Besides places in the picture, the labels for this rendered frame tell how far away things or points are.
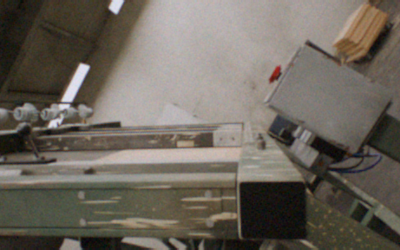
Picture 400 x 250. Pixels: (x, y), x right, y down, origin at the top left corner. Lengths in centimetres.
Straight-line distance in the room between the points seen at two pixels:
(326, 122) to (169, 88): 601
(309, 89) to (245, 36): 595
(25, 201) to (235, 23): 607
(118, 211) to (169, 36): 613
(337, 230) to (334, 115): 20
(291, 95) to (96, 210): 41
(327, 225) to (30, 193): 56
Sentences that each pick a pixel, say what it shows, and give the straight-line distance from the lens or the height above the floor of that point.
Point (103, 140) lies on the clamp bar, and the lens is 159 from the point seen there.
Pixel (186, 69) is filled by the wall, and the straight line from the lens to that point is 649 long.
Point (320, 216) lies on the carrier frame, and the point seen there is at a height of 75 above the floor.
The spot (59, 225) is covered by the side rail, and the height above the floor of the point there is 115.
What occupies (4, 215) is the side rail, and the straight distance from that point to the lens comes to 77.
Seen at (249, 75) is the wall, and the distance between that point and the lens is 637.
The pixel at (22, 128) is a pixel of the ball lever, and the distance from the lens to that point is 96.
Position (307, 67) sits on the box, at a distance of 57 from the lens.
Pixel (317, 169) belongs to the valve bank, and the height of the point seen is 72.
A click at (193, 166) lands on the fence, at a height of 99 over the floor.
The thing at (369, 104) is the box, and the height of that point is 78.
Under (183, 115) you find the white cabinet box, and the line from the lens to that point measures 502.
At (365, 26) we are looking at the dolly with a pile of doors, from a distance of 417.
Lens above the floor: 96
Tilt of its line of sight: 5 degrees up
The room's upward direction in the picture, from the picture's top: 60 degrees counter-clockwise
